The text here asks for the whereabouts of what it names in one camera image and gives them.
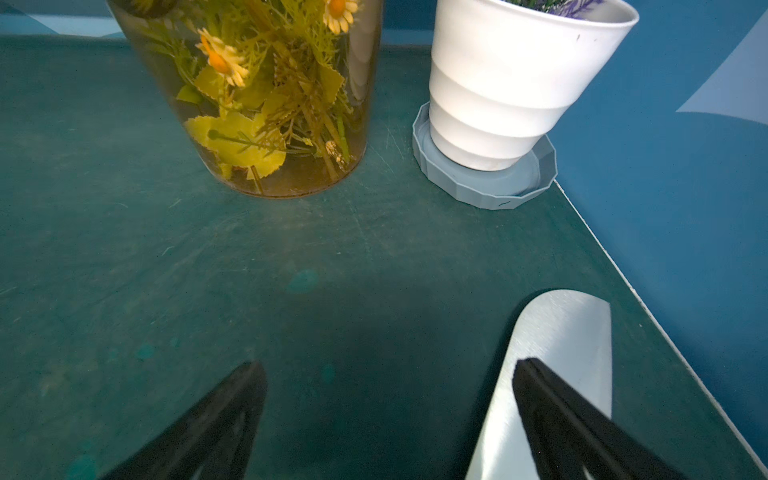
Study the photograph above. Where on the white pot with lavender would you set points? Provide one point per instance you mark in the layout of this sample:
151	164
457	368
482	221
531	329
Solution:
503	75

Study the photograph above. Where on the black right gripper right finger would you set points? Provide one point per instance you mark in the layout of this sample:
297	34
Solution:
569	438

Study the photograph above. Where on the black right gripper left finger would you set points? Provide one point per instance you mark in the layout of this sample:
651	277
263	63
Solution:
212	440

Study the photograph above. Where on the glass vase with artificial flowers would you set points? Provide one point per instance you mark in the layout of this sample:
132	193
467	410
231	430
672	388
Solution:
275	95

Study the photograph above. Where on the grey plastic pot saucer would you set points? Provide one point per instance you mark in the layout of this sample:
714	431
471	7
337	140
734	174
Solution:
506	189

